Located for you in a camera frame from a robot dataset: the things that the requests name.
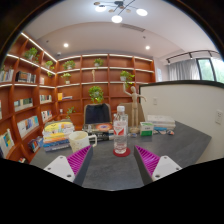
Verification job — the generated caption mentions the stack of white books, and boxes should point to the stack of white books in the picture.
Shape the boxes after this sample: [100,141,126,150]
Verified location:
[147,115,176,130]

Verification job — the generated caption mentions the white ceramic mug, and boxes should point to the white ceramic mug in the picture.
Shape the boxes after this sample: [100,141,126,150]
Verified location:
[69,131,97,152]

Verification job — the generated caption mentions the white wall socket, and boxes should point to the white wall socket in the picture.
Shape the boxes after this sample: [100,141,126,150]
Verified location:
[215,110,223,125]

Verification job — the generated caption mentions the grey window curtain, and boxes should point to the grey window curtain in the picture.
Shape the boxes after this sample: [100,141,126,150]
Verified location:
[168,59,200,81]

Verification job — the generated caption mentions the wooden wall bookshelf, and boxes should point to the wooden wall bookshelf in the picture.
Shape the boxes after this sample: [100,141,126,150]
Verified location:
[0,33,155,162]

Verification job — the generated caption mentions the clear plastic water bottle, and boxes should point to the clear plastic water bottle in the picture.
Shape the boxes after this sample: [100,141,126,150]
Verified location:
[113,106,127,153]

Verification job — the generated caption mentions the wooden artist mannequin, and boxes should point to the wooden artist mannequin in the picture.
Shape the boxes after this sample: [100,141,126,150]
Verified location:
[123,86,147,134]

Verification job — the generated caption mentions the stack of colourful books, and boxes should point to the stack of colourful books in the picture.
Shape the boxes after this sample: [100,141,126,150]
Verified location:
[42,119,75,152]

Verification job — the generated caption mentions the red round coaster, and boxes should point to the red round coaster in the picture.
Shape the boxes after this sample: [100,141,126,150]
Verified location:
[113,147,131,157]

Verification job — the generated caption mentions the dark books with orange cover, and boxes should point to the dark books with orange cover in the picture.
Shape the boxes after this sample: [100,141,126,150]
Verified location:
[82,123,114,141]

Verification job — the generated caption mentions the green white tissue box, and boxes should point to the green white tissue box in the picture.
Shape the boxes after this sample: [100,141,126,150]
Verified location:
[140,122,154,136]

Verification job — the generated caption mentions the dark office chair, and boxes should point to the dark office chair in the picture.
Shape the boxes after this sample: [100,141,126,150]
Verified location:
[84,103,111,124]

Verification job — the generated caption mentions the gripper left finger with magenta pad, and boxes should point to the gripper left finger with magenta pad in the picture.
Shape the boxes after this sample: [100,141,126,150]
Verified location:
[44,146,93,186]

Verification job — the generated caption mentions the ceiling chandelier lamp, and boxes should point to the ceiling chandelier lamp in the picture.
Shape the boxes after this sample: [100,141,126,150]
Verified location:
[94,0,148,24]

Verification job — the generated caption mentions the hanging green potted plant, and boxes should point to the hanging green potted plant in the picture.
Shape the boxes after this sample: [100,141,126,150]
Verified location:
[88,86,104,103]

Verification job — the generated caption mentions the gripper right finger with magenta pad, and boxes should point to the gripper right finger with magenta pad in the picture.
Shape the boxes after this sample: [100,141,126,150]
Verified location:
[134,145,181,185]

